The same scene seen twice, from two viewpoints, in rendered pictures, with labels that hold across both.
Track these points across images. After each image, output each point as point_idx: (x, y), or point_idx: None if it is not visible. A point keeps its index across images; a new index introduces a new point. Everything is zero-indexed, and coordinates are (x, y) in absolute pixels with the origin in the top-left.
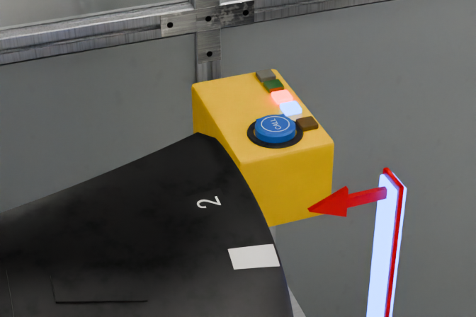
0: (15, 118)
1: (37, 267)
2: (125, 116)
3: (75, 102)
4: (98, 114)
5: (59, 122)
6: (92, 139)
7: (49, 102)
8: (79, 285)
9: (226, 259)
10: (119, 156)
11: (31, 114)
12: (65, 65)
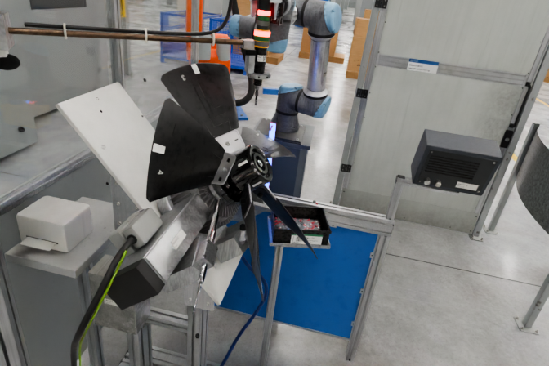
0: (86, 184)
1: (258, 146)
2: (109, 174)
3: (99, 173)
4: (104, 176)
5: (95, 181)
6: (103, 185)
7: (93, 175)
8: (265, 146)
9: (269, 140)
10: (109, 189)
11: (89, 180)
12: (96, 160)
